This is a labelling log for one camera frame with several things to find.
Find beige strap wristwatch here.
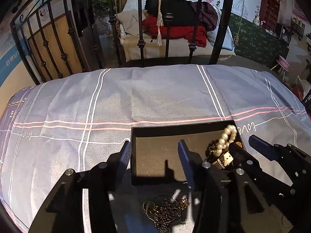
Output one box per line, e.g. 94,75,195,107
206,150,233,169

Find white pearl bracelet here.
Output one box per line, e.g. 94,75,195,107
212,124,238,157

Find black jewelry tray box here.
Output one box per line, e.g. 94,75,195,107
130,120,236,187

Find pink stool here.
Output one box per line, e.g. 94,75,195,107
270,55,290,82

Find green patterned table cloth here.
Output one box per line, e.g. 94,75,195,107
228,13,289,66

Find white ceramic vase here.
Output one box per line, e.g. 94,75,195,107
253,16,260,27

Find dark maroon jacket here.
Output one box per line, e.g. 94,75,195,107
198,2,218,32

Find red phone booth cabinet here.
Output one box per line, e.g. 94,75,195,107
259,0,281,32

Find white wicker swing chair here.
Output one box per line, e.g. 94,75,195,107
117,0,235,62

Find black garment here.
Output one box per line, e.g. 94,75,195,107
144,0,196,27

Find red garment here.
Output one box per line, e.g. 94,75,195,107
142,16,207,47

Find white tassel cord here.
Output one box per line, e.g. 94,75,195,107
156,0,164,47

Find black iron bed frame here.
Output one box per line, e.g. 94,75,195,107
10,0,233,84

